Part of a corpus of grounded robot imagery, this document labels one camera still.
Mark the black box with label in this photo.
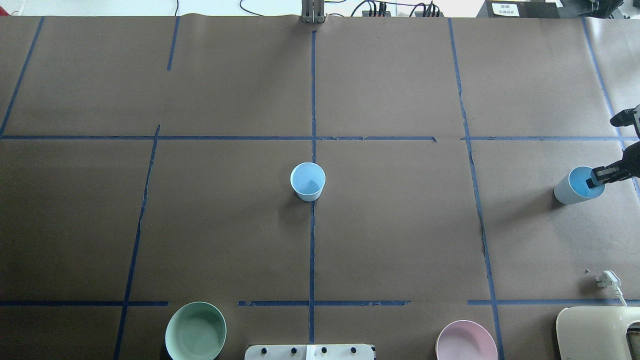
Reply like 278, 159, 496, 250
476, 0, 560, 19

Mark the cream toaster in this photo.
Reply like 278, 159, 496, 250
555, 305, 640, 360

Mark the light blue cup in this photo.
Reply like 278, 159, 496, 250
289, 162, 326, 202
553, 166, 606, 205

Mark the green bowl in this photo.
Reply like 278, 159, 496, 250
164, 301, 227, 360

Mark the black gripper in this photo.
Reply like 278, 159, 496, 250
586, 142, 640, 189

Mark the aluminium frame post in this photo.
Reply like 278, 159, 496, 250
300, 0, 327, 24

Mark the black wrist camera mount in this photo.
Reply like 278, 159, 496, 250
609, 104, 640, 132

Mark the pink bowl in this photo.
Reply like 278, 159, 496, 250
434, 320, 499, 360

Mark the white mounting column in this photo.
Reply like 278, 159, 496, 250
244, 343, 377, 360

